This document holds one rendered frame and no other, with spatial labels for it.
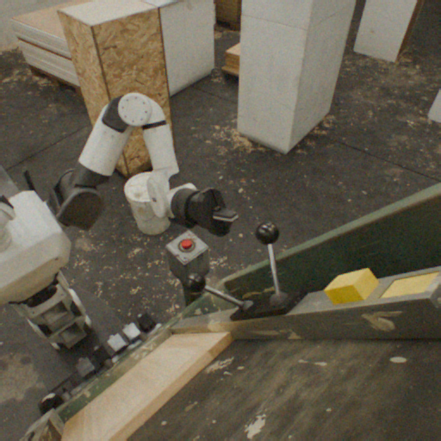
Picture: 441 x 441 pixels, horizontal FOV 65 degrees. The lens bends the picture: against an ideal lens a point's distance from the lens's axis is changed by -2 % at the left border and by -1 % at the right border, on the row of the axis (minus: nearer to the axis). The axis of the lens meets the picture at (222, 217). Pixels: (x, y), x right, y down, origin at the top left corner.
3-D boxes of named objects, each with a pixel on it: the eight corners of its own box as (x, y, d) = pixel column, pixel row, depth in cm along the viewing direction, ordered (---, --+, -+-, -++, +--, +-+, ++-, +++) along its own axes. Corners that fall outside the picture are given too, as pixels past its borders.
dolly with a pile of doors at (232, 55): (247, 61, 457) (249, 36, 434) (282, 71, 436) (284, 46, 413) (219, 78, 424) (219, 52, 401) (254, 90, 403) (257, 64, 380)
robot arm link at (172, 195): (206, 182, 92) (183, 177, 101) (171, 195, 87) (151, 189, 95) (214, 221, 96) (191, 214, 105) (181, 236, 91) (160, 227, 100)
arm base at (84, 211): (66, 214, 104) (39, 188, 96) (102, 189, 105) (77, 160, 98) (77, 241, 93) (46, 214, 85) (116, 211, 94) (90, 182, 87)
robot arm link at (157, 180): (193, 209, 97) (181, 162, 93) (165, 220, 92) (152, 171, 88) (181, 207, 102) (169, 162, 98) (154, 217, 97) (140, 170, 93)
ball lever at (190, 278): (251, 301, 65) (186, 270, 62) (259, 298, 62) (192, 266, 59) (244, 319, 63) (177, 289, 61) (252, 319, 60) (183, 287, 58)
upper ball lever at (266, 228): (285, 307, 54) (270, 224, 57) (299, 305, 50) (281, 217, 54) (263, 310, 52) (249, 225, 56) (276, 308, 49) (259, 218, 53)
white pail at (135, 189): (155, 201, 279) (145, 153, 244) (183, 218, 266) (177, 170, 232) (126, 225, 261) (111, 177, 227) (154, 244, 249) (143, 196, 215)
